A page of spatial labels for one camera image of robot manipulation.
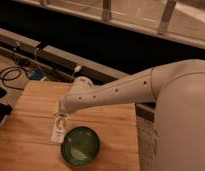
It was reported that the white bottle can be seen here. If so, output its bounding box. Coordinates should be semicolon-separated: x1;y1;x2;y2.
51;116;66;143

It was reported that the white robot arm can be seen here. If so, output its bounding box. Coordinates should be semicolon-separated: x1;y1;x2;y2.
58;59;205;171

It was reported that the green ceramic bowl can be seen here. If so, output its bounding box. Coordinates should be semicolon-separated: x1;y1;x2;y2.
60;126;101;168

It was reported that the blue object on floor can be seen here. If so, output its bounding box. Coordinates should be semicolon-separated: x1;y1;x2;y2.
30;70;44;80

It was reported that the black device at left edge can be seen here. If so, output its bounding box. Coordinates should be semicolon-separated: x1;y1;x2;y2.
0;87;12;125

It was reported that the white plug cable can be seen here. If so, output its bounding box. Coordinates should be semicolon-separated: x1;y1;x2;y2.
69;64;84;83

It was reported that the black coiled cable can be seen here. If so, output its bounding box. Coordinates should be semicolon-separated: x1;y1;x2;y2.
0;65;30;90

